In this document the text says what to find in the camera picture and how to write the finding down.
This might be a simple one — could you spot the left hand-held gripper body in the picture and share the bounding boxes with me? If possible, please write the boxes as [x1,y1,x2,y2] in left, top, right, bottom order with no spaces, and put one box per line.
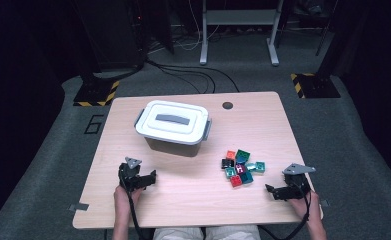
[117,156,143,193]

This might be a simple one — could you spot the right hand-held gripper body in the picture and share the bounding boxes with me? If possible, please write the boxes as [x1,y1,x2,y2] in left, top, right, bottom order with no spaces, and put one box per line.
[282,162,317,201]

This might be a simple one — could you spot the blue toy brick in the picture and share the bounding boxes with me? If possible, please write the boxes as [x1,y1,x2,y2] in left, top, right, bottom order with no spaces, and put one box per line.
[240,171,255,185]

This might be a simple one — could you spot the clear brown storage box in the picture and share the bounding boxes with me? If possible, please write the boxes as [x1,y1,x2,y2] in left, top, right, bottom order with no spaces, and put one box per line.
[134,108,213,158]

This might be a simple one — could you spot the dark green toy brick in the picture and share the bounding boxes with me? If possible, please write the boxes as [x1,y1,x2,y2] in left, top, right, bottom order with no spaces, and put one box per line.
[235,149,251,164]

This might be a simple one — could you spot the person's left hand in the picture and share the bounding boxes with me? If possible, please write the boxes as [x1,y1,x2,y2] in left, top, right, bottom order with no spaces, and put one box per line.
[113,184,143,217]

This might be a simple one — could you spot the person's right hand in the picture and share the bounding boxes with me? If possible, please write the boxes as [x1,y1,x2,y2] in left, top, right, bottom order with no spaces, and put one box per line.
[287,190,323,221]

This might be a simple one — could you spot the person's pale trousers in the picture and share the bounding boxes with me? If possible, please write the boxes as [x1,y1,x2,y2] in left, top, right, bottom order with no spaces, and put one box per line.
[152,225,262,240]

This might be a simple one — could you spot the black stand base hazard stripes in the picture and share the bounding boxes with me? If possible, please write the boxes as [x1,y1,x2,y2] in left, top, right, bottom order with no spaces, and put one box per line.
[290,72,341,100]
[72,78,121,108]

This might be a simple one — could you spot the dark curtain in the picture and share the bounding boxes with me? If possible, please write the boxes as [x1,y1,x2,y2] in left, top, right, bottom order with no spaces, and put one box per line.
[0,0,67,221]
[329,0,391,183]

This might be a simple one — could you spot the black equipment cabinet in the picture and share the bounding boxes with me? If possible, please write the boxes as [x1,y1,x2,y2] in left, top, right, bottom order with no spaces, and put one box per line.
[71,0,149,73]

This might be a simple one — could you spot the left hand-held gripper cable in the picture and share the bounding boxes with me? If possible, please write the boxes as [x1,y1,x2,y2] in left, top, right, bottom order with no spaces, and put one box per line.
[118,173,151,240]

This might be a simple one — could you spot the hand-held gripper cable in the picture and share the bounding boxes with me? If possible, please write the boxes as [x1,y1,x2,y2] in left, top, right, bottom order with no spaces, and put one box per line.
[257,186,313,240]
[118,173,151,240]

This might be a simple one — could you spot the right hand-held gripper cable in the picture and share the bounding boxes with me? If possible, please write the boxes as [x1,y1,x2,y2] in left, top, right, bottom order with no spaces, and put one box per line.
[257,186,313,240]

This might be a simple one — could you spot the black floor cable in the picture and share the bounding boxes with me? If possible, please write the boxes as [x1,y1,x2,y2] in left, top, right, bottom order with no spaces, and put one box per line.
[156,64,217,94]
[146,59,241,94]

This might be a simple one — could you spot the white metal desk frame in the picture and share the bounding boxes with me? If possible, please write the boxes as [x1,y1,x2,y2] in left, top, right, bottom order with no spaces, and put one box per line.
[198,0,286,67]

